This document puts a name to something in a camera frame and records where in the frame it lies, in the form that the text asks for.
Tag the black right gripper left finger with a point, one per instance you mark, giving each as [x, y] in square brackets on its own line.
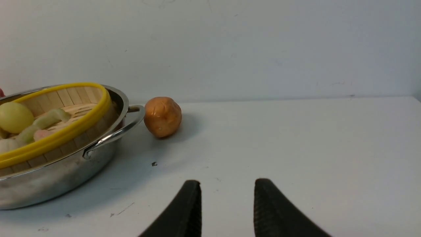
[182, 217]

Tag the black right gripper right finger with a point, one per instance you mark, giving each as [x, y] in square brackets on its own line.
[276, 216]

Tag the yellow bamboo steamer basket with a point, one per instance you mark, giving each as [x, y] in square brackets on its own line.
[91, 114]

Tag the brown toy potato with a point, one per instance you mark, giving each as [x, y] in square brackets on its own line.
[163, 116]

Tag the pink dumpling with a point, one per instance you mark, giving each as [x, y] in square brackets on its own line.
[40, 134]

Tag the light green dumpling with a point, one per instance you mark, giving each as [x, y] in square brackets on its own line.
[43, 123]

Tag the white pleated bun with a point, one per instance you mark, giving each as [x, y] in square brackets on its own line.
[7, 145]

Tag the yellow-green round bun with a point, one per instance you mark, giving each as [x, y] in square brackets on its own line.
[15, 117]

